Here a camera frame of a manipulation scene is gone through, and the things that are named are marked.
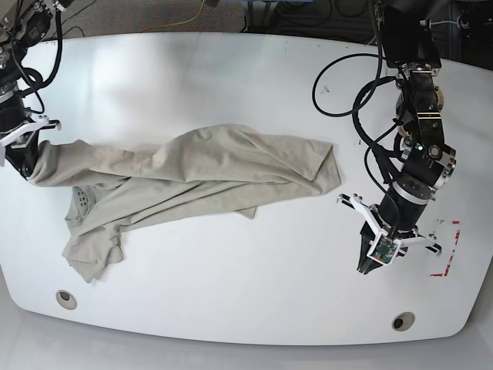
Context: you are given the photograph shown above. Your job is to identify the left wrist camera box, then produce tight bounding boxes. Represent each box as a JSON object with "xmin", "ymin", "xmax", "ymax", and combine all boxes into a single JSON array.
[{"xmin": 367, "ymin": 234, "xmax": 401, "ymax": 266}]

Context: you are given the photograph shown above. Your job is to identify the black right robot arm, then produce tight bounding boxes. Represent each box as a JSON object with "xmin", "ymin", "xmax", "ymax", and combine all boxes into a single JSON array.
[{"xmin": 1, "ymin": 1, "xmax": 72, "ymax": 179}]

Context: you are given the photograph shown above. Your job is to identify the right table cable grommet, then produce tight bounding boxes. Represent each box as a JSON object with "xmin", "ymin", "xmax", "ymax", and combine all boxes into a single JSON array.
[{"xmin": 391, "ymin": 311, "xmax": 415, "ymax": 332}]

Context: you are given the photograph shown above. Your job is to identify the red tape rectangle marking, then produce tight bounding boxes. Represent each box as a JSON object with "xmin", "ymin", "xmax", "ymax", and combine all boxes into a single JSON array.
[{"xmin": 428, "ymin": 220, "xmax": 461, "ymax": 278}]

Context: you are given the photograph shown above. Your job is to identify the yellow cable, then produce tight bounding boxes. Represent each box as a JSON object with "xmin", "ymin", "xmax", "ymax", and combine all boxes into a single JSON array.
[{"xmin": 141, "ymin": 0, "xmax": 205, "ymax": 33}]

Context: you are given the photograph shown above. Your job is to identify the white cable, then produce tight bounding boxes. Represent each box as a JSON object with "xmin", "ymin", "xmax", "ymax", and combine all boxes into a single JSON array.
[{"xmin": 427, "ymin": 16, "xmax": 459, "ymax": 28}]

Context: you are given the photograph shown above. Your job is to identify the table cable grommet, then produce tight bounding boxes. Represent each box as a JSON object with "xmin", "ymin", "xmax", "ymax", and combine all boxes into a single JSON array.
[
  {"xmin": 391, "ymin": 311, "xmax": 415, "ymax": 332},
  {"xmin": 55, "ymin": 290, "xmax": 77, "ymax": 311}
]

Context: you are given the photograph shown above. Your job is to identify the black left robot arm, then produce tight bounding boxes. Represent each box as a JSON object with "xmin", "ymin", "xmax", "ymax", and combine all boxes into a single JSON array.
[{"xmin": 338, "ymin": 1, "xmax": 456, "ymax": 274}]

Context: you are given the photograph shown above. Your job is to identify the left table cable grommet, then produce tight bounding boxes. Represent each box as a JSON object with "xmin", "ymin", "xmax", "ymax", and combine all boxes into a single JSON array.
[{"xmin": 55, "ymin": 290, "xmax": 77, "ymax": 311}]

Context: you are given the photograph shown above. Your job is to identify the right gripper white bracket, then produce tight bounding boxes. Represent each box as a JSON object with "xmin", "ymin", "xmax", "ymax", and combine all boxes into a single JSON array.
[{"xmin": 1, "ymin": 115, "xmax": 62, "ymax": 179}]

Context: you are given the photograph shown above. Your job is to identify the beige t-shirt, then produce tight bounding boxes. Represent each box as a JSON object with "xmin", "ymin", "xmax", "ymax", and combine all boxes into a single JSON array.
[{"xmin": 29, "ymin": 124, "xmax": 341, "ymax": 282}]

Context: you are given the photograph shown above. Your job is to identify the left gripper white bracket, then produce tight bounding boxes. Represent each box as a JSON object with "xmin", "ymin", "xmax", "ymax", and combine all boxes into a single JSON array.
[{"xmin": 337, "ymin": 193, "xmax": 441, "ymax": 274}]

